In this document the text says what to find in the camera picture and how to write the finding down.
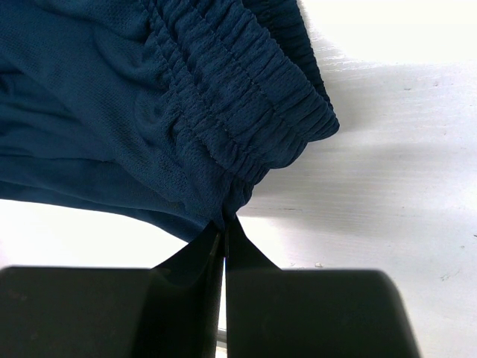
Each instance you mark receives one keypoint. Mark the navy blue shorts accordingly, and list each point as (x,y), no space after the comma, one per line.
(169,112)

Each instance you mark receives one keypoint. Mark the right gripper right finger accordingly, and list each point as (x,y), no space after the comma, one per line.
(272,312)

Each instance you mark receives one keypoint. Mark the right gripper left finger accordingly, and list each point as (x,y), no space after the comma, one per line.
(170,310)

